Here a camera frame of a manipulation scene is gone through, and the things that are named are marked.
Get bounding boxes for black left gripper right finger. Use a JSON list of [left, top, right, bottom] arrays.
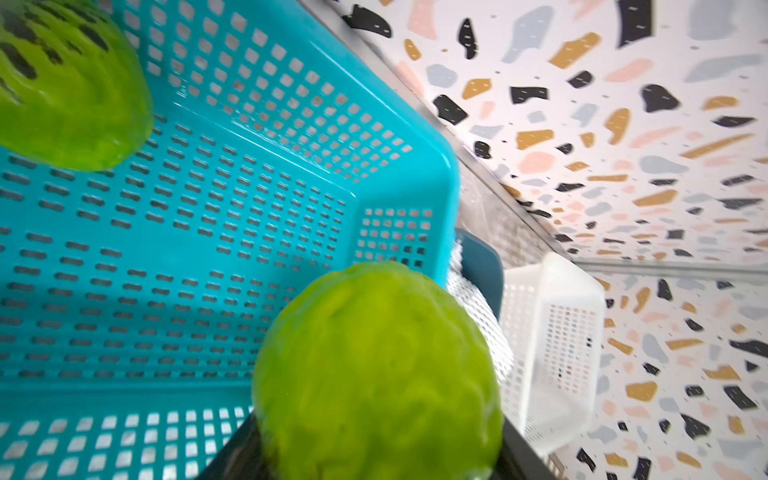
[[494, 420, 555, 480]]

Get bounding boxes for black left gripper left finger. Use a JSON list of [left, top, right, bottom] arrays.
[[197, 414, 270, 480]]

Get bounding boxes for white foam nets pile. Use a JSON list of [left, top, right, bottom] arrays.
[[446, 240, 514, 385]]

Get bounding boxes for green custard apple dark spots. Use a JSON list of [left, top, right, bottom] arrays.
[[1, 1, 154, 172]]

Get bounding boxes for white plastic basket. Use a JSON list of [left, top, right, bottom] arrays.
[[499, 253, 606, 456]]

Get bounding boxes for dark blue net bin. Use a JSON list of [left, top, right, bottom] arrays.
[[456, 228, 504, 320]]

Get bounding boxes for teal plastic basket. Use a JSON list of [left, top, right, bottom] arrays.
[[1, 1, 459, 479]]

